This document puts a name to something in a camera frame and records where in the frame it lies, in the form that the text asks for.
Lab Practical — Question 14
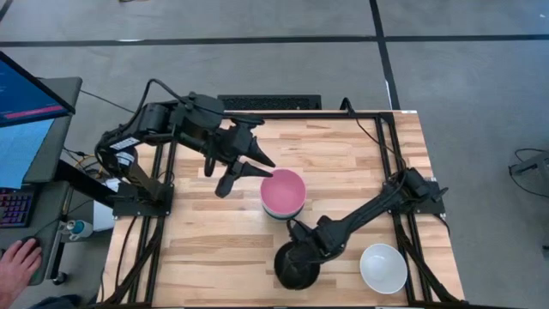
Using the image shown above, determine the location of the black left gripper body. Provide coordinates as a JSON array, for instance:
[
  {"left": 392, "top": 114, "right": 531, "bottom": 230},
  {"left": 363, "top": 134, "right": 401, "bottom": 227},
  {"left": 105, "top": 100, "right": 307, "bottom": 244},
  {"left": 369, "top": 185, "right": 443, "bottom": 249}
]
[{"left": 200, "top": 123, "right": 259, "bottom": 167}]

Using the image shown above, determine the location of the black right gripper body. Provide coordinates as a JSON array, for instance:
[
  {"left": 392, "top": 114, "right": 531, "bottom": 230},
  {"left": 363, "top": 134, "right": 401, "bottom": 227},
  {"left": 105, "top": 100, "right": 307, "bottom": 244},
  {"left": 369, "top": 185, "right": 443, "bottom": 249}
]
[{"left": 287, "top": 215, "right": 345, "bottom": 262}]

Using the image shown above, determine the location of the black plastic bowl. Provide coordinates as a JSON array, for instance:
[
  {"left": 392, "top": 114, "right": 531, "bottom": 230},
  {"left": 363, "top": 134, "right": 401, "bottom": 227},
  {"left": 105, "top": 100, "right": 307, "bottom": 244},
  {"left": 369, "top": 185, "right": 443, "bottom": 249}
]
[{"left": 273, "top": 240, "right": 323, "bottom": 291}]

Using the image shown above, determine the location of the pink plastic bowl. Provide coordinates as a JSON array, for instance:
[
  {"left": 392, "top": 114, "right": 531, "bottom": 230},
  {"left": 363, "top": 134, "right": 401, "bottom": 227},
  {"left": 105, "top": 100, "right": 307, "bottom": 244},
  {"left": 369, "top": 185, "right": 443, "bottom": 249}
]
[{"left": 259, "top": 167, "right": 308, "bottom": 215}]

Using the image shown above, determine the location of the light blue plastic bowl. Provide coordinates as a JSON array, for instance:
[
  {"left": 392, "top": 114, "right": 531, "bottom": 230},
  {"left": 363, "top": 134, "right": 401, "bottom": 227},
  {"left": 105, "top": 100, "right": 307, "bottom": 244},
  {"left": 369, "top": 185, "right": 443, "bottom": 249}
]
[{"left": 262, "top": 205, "right": 305, "bottom": 218}]

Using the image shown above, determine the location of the teal green plastic bowl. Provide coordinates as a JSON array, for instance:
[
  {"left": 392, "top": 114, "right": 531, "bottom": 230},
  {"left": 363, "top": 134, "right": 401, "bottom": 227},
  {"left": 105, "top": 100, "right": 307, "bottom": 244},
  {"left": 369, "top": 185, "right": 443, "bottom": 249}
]
[{"left": 266, "top": 211, "right": 303, "bottom": 222}]

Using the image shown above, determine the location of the white plastic bowl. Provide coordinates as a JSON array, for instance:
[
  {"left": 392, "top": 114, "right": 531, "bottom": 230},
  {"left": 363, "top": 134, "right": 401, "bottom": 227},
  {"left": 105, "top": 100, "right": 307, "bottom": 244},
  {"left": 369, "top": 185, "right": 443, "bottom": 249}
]
[{"left": 359, "top": 242, "right": 409, "bottom": 296}]

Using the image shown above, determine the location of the white blue bottle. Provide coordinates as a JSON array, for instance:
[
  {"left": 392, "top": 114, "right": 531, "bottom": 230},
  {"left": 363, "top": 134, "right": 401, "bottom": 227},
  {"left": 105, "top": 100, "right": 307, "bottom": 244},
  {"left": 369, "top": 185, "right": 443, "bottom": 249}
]
[{"left": 58, "top": 218, "right": 94, "bottom": 241}]

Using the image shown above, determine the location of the dark blue computer monitor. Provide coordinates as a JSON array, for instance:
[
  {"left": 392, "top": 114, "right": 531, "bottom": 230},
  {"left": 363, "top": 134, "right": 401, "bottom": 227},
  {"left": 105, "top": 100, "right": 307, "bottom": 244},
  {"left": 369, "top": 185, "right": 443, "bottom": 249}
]
[{"left": 0, "top": 50, "right": 77, "bottom": 129}]

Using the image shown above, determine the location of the light blue computer screen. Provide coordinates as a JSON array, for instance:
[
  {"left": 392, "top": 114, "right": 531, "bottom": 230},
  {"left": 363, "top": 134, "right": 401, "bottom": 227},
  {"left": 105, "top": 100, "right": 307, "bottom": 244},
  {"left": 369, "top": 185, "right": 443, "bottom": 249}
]
[{"left": 0, "top": 118, "right": 57, "bottom": 191}]

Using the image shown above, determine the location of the backlit black keyboard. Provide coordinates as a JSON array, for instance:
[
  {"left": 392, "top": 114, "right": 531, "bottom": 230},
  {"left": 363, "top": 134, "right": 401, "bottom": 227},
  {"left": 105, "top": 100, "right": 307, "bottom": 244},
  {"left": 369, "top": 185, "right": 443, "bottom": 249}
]
[{"left": 0, "top": 186, "right": 36, "bottom": 229}]

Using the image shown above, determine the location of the black computer mouse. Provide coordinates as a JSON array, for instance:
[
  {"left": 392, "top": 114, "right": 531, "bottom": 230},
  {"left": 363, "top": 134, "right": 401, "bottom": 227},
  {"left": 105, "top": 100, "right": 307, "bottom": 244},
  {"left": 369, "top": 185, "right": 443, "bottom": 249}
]
[{"left": 21, "top": 235, "right": 47, "bottom": 287}]

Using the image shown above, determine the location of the person's leg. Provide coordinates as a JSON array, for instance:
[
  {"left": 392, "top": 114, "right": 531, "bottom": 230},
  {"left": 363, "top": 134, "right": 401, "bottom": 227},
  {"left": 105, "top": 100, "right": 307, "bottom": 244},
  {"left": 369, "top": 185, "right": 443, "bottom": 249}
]
[{"left": 28, "top": 293, "right": 87, "bottom": 309}]

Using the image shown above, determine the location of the person's hand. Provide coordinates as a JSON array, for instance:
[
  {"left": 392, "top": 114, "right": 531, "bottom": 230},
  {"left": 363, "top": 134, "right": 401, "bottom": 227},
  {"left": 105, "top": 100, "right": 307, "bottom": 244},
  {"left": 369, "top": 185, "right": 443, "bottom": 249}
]
[{"left": 0, "top": 238, "right": 44, "bottom": 302}]

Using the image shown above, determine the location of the black cable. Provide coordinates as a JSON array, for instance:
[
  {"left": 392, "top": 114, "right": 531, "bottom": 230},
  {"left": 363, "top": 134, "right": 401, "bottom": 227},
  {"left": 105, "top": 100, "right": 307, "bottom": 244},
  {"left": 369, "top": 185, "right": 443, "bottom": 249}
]
[
  {"left": 127, "top": 77, "right": 192, "bottom": 126},
  {"left": 340, "top": 97, "right": 407, "bottom": 173}
]

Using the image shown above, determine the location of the yellow cable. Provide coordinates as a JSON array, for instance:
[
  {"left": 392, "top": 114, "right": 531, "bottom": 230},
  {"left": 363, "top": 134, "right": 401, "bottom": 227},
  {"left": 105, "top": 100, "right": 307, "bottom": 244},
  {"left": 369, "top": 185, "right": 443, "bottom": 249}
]
[{"left": 74, "top": 153, "right": 105, "bottom": 178}]

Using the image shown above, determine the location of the grey stand with cables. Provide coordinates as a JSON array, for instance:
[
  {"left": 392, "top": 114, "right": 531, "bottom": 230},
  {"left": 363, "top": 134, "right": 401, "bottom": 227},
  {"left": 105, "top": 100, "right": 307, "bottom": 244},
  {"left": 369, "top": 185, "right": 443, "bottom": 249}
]
[{"left": 507, "top": 147, "right": 549, "bottom": 199}]

